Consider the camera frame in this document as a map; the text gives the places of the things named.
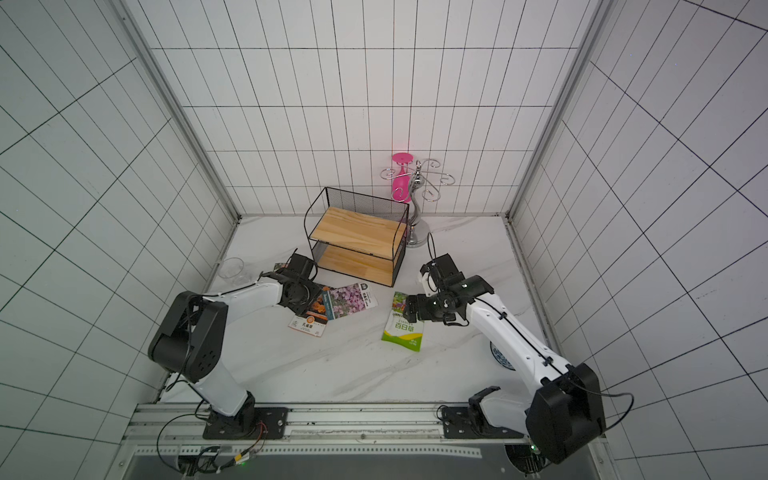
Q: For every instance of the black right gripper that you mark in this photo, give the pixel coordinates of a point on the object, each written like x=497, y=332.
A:
x=417, y=306

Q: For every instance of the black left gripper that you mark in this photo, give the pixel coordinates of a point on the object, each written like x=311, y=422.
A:
x=315, y=287

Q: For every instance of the green zinnia seed bag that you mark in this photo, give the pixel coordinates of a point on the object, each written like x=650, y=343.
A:
x=398, y=330

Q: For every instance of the orange flower seed bag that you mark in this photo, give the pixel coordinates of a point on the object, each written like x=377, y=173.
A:
x=314, y=321

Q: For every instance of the purple flower seed bag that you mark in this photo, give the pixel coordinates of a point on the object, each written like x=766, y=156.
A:
x=348, y=300

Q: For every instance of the black wire wooden shelf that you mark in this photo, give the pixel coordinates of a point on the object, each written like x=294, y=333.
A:
x=356, y=234

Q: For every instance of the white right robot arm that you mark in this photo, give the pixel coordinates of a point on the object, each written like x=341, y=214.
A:
x=563, y=411

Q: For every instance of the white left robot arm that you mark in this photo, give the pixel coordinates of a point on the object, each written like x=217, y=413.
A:
x=196, y=338

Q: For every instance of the chrome glass holder stand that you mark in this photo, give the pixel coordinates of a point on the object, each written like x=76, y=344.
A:
x=424, y=188

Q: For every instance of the clear plastic cup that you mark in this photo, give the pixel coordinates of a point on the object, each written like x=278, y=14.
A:
x=233, y=272

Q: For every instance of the blue patterned bowl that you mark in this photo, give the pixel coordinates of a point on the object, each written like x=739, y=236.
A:
x=500, y=358

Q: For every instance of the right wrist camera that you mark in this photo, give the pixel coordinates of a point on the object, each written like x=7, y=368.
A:
x=439, y=274

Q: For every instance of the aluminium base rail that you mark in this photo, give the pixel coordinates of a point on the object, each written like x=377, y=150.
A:
x=174, y=430

